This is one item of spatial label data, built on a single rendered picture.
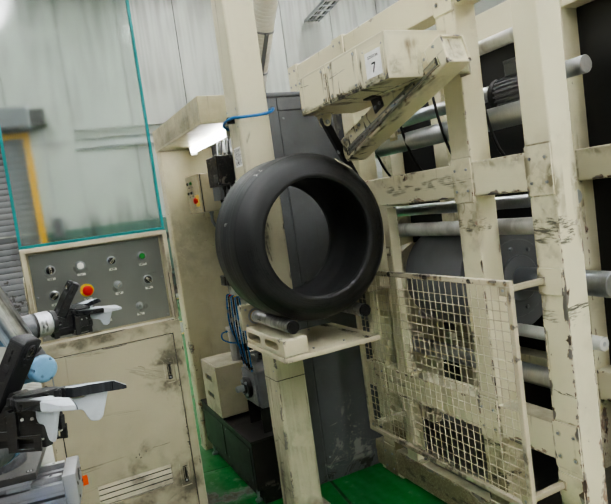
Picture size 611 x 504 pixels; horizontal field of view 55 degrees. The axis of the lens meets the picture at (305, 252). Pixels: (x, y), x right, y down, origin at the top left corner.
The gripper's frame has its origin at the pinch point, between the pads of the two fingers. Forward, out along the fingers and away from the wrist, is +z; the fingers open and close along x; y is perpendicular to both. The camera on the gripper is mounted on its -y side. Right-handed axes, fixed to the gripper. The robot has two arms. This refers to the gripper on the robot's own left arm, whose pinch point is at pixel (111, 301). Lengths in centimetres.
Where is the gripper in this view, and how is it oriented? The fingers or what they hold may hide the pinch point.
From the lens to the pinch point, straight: 204.3
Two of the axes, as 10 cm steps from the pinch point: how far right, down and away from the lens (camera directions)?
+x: 7.0, 1.0, -7.1
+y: 0.4, 9.8, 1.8
